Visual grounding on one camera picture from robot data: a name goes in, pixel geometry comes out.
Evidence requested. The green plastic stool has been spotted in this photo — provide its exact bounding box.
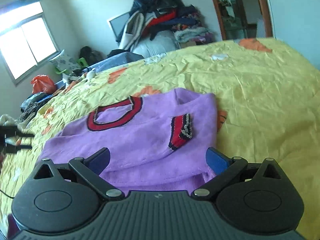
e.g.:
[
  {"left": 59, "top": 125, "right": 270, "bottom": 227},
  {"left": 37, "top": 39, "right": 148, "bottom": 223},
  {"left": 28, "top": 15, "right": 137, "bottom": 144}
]
[{"left": 55, "top": 57, "right": 88, "bottom": 75}]

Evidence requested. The window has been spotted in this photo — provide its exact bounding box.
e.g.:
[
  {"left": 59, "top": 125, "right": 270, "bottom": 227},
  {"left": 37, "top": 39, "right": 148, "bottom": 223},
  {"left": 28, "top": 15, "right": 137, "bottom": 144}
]
[{"left": 0, "top": 0, "right": 61, "bottom": 87}]

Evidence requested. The blue blanket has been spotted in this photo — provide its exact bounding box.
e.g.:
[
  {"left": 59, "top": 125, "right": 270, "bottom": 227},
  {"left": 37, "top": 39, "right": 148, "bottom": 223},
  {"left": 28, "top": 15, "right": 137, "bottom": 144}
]
[{"left": 87, "top": 52, "right": 146, "bottom": 73}]

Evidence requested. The pile of clothes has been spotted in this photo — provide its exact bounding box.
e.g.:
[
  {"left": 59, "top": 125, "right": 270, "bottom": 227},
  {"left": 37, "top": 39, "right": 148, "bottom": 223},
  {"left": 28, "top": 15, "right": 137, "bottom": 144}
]
[{"left": 119, "top": 0, "right": 216, "bottom": 51}]

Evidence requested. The floral pillow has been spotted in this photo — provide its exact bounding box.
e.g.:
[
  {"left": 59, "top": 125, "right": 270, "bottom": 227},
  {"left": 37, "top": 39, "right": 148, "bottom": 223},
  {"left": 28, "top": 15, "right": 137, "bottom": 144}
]
[{"left": 49, "top": 50, "right": 83, "bottom": 74}]

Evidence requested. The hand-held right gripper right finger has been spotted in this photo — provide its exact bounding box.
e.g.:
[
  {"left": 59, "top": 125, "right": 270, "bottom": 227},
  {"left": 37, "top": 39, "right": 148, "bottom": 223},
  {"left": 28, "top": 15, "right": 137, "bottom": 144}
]
[{"left": 193, "top": 147, "right": 283, "bottom": 201}]

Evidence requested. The yellow carrot print bedsheet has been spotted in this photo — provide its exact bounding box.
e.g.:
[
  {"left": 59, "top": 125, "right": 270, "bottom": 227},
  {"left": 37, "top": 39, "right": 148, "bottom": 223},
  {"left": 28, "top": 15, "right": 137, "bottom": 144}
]
[{"left": 0, "top": 37, "right": 320, "bottom": 240}]

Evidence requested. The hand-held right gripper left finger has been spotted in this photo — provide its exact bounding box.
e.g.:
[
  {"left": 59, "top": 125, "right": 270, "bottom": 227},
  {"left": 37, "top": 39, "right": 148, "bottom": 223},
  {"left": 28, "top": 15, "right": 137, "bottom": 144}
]
[{"left": 34, "top": 147, "right": 125, "bottom": 201}]

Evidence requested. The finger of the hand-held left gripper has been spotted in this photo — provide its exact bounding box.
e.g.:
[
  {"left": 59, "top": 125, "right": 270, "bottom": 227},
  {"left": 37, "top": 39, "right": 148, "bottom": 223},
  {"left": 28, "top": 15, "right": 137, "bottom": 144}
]
[
  {"left": 0, "top": 144, "right": 33, "bottom": 156},
  {"left": 0, "top": 126, "right": 35, "bottom": 139}
]

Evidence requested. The grey folded quilt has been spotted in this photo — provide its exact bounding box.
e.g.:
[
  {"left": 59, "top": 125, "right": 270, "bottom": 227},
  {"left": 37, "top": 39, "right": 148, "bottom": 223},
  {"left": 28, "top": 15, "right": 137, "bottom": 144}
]
[{"left": 132, "top": 31, "right": 181, "bottom": 57}]

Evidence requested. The orange plastic bag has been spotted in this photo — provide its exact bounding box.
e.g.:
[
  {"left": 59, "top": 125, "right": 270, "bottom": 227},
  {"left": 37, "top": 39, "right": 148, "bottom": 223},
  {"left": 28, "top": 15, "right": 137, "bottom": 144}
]
[{"left": 31, "top": 74, "right": 57, "bottom": 95}]

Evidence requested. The dark backpack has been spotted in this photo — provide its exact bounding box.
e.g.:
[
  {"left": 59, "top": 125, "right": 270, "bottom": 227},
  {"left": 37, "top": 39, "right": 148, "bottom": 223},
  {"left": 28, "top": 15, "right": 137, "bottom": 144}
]
[{"left": 79, "top": 46, "right": 103, "bottom": 65}]

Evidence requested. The heap of dark clothes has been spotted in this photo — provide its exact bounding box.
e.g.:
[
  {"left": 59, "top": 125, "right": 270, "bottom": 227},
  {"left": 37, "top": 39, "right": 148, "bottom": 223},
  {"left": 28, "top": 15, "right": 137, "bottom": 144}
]
[{"left": 18, "top": 92, "right": 59, "bottom": 122}]

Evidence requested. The purple knit sweater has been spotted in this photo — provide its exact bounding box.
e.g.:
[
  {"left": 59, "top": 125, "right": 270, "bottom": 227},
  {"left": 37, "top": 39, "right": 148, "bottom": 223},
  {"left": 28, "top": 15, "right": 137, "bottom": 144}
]
[{"left": 40, "top": 88, "right": 221, "bottom": 193}]

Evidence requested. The black cable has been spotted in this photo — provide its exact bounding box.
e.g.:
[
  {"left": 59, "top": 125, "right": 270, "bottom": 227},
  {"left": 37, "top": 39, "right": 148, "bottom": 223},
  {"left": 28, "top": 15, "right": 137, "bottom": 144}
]
[{"left": 0, "top": 189, "right": 15, "bottom": 200}]

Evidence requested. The white framed board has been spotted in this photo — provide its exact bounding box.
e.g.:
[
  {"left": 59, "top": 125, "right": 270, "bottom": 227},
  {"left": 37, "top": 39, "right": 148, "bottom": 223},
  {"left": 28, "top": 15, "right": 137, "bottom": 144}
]
[{"left": 107, "top": 12, "right": 131, "bottom": 43}]

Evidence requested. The wooden door frame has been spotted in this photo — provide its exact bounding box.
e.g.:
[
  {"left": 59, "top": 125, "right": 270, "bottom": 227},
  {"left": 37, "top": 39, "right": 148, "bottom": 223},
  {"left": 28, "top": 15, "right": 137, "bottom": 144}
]
[{"left": 205, "top": 0, "right": 275, "bottom": 41}]

